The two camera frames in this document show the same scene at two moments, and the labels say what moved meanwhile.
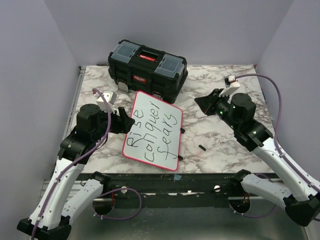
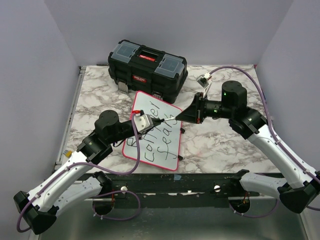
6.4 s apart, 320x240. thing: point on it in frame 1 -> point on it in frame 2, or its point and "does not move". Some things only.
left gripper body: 116,126 -> 140,135
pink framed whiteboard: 155,136 does not move
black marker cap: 202,147 -> 159,121
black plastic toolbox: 143,69 does not move
